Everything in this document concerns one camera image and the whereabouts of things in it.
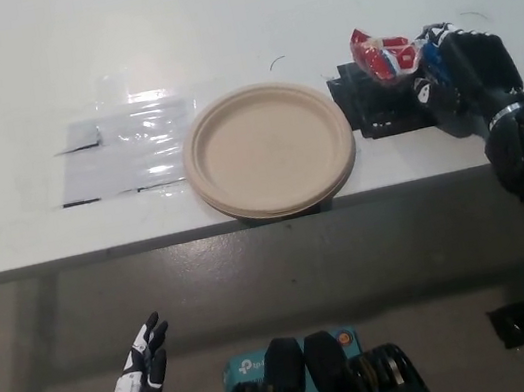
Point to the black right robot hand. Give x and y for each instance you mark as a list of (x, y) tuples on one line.
[(479, 71)]

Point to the red blue sunflower seed bag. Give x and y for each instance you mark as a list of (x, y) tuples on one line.
[(377, 59)]

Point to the black left robot body block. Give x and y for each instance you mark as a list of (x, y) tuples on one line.
[(280, 370)]

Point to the black robot body block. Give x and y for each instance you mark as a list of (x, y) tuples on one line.
[(331, 371), (280, 370)]

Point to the black right robot body block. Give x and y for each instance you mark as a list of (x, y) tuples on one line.
[(331, 371)]

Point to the beige paper plate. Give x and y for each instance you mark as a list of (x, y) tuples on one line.
[(266, 149), (267, 213)]

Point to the teal cardboard router box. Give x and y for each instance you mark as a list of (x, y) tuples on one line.
[(241, 368)]

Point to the black floor tape patch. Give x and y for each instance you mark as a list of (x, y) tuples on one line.
[(520, 323)]

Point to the clear plastic sheet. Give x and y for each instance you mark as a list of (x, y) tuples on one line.
[(132, 153)]

